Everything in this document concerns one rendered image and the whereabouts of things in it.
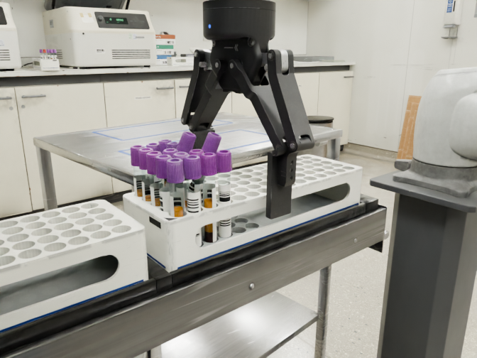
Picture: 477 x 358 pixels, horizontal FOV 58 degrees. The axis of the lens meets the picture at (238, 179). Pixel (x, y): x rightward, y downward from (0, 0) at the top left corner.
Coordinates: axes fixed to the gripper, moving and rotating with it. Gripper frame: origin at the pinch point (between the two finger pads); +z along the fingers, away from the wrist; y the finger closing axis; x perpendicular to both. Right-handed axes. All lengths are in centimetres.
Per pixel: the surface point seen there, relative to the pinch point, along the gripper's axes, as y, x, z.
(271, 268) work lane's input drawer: -6.7, 0.7, 7.1
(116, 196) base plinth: 234, -82, 81
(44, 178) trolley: 66, 4, 14
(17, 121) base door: 228, -25, 23
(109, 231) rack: -3.6, 17.0, -0.5
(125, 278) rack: -4.9, 16.5, 3.6
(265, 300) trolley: 47, -49, 57
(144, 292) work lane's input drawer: -5.7, 15.1, 5.1
